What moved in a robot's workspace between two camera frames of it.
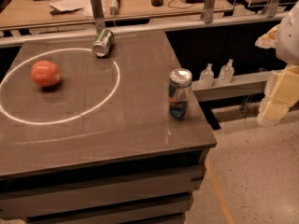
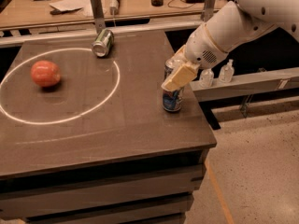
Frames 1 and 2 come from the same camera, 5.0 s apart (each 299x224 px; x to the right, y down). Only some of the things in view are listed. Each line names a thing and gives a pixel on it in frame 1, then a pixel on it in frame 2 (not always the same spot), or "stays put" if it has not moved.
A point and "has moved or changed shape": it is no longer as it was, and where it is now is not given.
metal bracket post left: [98, 12] stays put
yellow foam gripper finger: [268, 40] to [179, 55]
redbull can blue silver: [178, 92] has moved or changed shape
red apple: [45, 73] stays put
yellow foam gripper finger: [282, 91] to [184, 75]
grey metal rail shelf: [244, 86] stays put
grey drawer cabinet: [149, 186] stays put
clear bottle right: [226, 73] stays put
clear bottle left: [206, 77] stays put
